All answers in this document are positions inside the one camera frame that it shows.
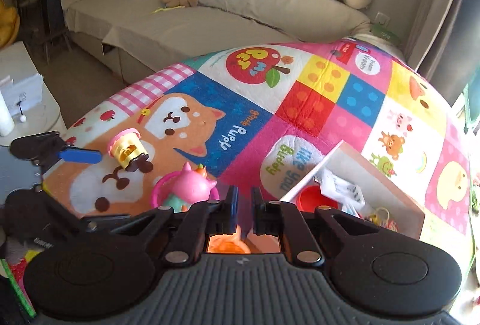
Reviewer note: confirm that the brown leaf toy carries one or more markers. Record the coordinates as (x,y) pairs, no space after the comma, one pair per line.
(176,4)

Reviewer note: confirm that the white side table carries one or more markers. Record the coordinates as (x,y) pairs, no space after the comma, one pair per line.
(31,104)

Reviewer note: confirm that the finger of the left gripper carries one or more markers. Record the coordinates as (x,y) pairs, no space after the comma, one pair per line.
(78,155)

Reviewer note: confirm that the yellow toy camera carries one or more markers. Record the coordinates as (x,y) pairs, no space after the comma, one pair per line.
(382,218)

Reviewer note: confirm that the orange plastic toy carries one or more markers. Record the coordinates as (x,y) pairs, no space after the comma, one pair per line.
(237,244)

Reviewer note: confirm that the colourful cartoon play mat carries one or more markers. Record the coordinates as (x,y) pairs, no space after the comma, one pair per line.
(264,116)

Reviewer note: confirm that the pink cardboard box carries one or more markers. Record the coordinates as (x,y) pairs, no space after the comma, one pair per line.
(378,190)

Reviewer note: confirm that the blue white tissue pack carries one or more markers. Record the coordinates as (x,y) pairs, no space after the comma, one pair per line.
(349,196)

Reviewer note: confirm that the beige sofa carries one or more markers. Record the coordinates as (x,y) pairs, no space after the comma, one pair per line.
(134,42)

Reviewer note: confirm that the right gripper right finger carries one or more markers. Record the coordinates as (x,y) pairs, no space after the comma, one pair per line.
(307,239)

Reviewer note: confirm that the yellow bottle pink cap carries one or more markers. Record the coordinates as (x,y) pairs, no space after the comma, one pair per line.
(126,148)

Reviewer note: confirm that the red plastic lid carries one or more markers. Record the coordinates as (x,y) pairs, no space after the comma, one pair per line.
(310,198)

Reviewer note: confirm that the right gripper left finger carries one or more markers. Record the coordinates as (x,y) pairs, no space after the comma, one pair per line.
(188,232)

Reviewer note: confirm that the grey curtain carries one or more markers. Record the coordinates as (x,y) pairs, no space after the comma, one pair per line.
(444,44)

